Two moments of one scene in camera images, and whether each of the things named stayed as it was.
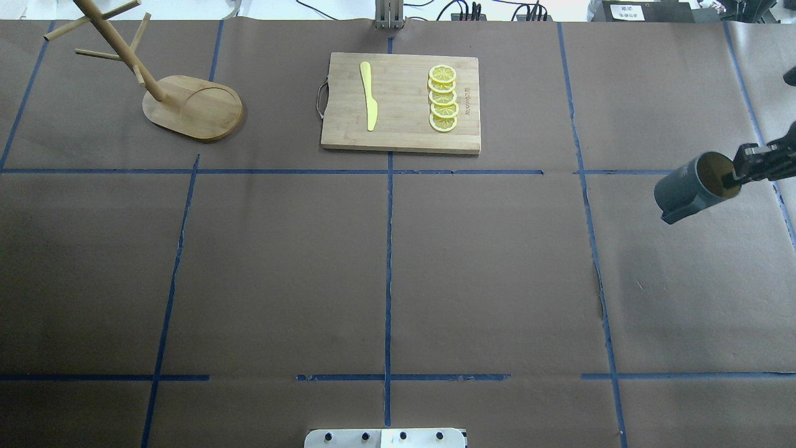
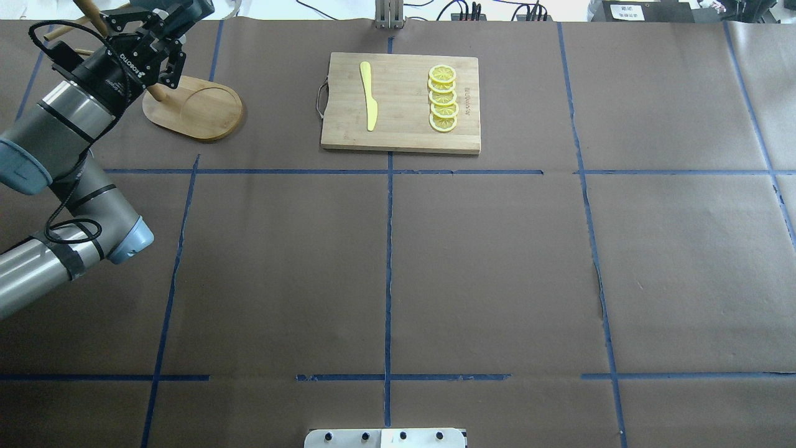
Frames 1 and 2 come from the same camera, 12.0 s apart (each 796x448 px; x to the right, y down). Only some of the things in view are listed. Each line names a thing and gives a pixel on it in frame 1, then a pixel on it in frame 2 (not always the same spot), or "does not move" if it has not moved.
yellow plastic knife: (372, 106) does not move
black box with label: (643, 11) does not move
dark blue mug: (694, 185) -> (183, 15)
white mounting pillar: (385, 438) does not move
